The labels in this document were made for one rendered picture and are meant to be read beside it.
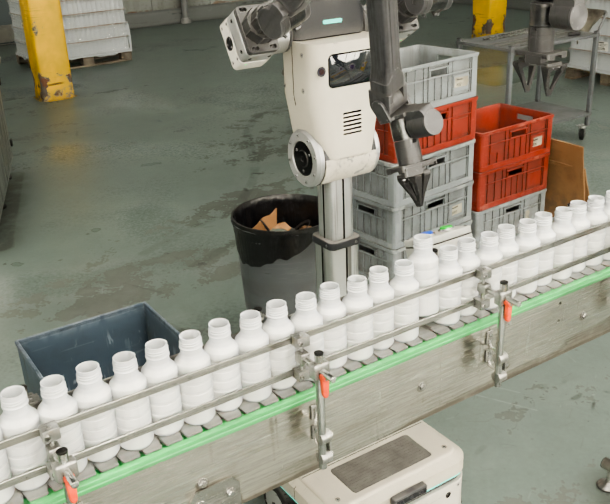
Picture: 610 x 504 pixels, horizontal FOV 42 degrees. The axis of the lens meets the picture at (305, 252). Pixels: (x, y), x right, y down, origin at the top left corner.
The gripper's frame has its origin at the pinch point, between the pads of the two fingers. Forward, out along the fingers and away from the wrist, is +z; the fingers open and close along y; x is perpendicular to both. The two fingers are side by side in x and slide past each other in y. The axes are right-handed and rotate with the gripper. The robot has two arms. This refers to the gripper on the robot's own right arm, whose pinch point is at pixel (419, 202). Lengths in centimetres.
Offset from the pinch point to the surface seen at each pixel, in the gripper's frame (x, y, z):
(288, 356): -18, -51, 18
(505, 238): -18.7, 5.9, 10.3
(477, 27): 685, 700, -125
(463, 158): 170, 168, 6
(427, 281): -19.2, -17.2, 13.2
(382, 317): -18.0, -28.7, 17.2
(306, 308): -20, -46, 10
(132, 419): -19, -81, 18
